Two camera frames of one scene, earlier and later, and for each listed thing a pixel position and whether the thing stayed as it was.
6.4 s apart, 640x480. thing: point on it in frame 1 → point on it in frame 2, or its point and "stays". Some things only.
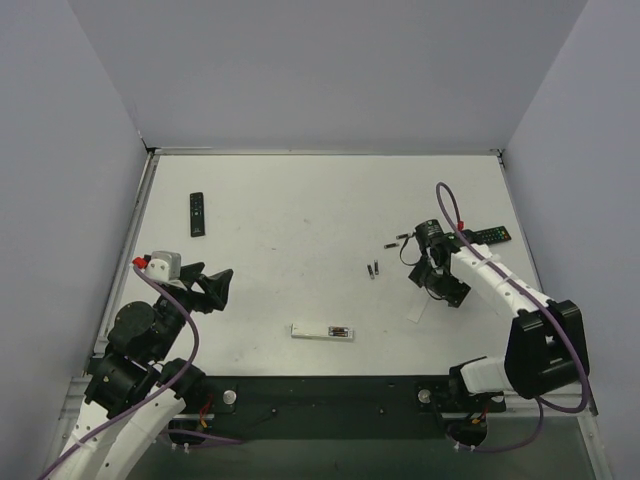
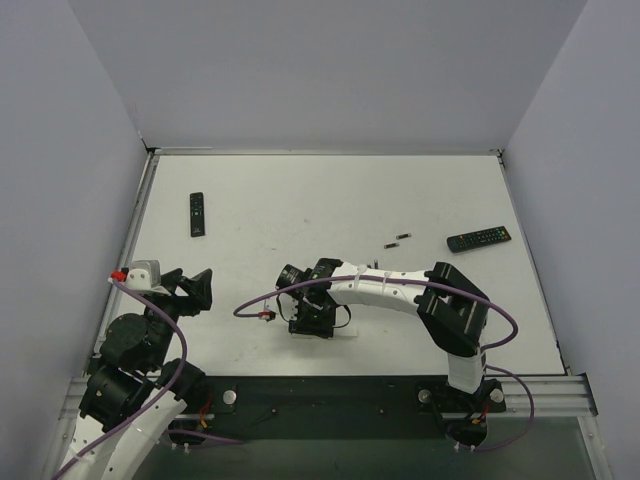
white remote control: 324,332 stays
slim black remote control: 197,216 stays
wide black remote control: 487,236 stays
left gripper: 195,285 → 187,293
